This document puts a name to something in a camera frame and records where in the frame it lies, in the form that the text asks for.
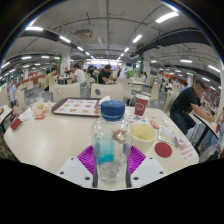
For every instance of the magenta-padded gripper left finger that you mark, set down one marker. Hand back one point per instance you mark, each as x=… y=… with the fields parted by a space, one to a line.
x=75 y=170

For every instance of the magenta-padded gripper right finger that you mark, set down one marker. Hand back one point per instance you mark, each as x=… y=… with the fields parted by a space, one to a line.
x=150 y=170

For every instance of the clear bottle with blue cap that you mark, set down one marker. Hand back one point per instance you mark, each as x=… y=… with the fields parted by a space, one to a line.
x=111 y=140

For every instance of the flat round red coaster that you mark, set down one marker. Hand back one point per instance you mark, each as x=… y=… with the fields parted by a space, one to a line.
x=163 y=150

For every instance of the cream mug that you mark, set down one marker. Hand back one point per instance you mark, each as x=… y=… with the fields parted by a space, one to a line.
x=144 y=136

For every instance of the small red packet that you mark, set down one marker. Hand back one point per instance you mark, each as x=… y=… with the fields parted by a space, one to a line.
x=154 y=124

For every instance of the small white crumpled paper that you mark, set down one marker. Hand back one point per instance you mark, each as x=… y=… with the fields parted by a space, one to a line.
x=165 y=122

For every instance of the dark food tray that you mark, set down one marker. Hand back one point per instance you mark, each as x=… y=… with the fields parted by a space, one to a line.
x=75 y=107

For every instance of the red paper cup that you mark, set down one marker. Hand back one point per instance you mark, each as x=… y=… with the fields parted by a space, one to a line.
x=141 y=106

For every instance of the crumpled food wrapper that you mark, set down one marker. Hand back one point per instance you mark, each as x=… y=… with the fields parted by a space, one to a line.
x=41 y=107

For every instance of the neighbouring cafeteria table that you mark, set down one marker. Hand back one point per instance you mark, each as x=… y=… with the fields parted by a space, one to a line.
x=206 y=124

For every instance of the white napkin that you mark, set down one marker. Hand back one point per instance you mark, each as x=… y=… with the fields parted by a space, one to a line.
x=104 y=100
x=26 y=115

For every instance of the small red box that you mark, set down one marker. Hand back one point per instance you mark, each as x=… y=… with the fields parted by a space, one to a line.
x=15 y=124

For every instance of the person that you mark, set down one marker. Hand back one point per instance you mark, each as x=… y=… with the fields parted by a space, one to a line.
x=79 y=75
x=12 y=91
x=185 y=103
x=106 y=75
x=48 y=80

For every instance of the group of beige chairs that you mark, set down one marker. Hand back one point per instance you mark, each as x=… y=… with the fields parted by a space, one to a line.
x=155 y=91

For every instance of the beige chair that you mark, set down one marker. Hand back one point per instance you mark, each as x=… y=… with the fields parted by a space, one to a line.
x=106 y=90
x=66 y=91

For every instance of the ceiling air conditioner unit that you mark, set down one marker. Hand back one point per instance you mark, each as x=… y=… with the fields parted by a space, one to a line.
x=84 y=34

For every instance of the group of ceiling lights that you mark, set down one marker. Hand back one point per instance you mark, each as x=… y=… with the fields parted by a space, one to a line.
x=166 y=16

